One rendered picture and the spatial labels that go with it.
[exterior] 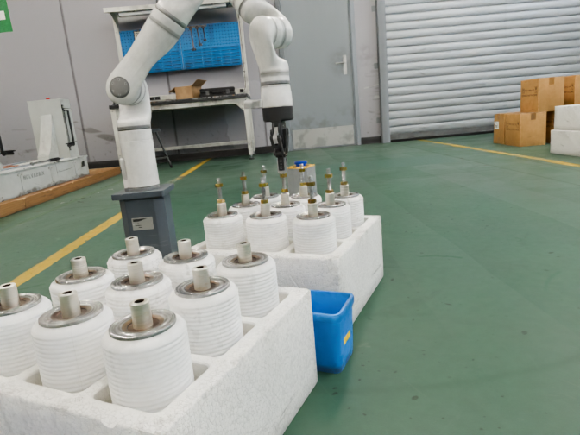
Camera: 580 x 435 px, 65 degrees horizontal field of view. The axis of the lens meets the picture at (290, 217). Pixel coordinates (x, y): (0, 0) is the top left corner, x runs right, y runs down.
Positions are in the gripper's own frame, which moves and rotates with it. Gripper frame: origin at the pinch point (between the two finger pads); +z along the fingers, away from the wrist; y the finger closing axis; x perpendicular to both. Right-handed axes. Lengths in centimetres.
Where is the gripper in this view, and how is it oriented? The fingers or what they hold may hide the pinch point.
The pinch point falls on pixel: (282, 165)
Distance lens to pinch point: 115.6
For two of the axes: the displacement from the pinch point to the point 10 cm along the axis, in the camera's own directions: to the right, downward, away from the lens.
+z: 0.8, 9.7, 2.2
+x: -9.8, 0.4, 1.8
